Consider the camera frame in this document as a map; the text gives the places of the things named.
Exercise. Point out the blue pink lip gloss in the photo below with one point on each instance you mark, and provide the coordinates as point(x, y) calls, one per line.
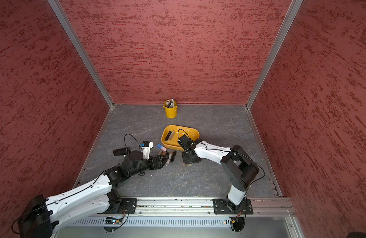
point(161, 147)

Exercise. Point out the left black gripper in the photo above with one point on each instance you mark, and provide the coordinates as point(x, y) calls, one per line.
point(159, 165)

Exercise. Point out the right controller connector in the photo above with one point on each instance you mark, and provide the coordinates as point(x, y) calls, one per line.
point(237, 224)

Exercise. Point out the aluminium front rail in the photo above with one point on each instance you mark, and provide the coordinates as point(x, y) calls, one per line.
point(170, 206)

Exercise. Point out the left controller board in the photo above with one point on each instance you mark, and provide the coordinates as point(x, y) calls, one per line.
point(111, 224)

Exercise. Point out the black lipstick tube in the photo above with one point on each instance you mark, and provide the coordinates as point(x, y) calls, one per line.
point(168, 135)
point(173, 156)

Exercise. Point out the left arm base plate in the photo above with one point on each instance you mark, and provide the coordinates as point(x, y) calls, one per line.
point(123, 207)

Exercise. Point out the pink lip gloss tube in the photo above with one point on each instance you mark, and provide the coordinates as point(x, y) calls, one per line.
point(170, 156)

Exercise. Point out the yellow pen cup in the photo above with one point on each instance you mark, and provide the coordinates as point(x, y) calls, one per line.
point(171, 112)

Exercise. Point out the yellow plastic storage box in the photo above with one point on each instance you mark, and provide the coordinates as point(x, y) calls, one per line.
point(180, 130)

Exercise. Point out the pens in yellow cup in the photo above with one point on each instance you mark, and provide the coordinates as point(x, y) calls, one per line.
point(170, 103)

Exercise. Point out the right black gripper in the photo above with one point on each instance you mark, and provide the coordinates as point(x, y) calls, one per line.
point(186, 161)

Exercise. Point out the black flat remote device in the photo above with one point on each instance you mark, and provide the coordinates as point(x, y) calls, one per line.
point(121, 151)

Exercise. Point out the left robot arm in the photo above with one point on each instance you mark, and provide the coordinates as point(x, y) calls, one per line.
point(43, 217)

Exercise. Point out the left aluminium corner post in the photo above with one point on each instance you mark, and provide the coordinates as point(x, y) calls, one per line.
point(67, 26)

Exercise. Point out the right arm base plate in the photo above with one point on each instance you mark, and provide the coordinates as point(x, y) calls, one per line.
point(225, 206)

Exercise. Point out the aluminium corner post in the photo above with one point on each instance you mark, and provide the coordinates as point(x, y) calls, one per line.
point(67, 26)
point(284, 29)

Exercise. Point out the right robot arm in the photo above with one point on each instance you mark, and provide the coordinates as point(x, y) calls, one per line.
point(238, 166)

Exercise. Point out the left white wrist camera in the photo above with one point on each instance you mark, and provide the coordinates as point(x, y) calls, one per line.
point(146, 147)

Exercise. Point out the silver grey lipstick tube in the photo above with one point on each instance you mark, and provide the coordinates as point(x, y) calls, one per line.
point(171, 135)

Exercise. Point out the right aluminium corner post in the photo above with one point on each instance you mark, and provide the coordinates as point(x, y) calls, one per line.
point(284, 29)

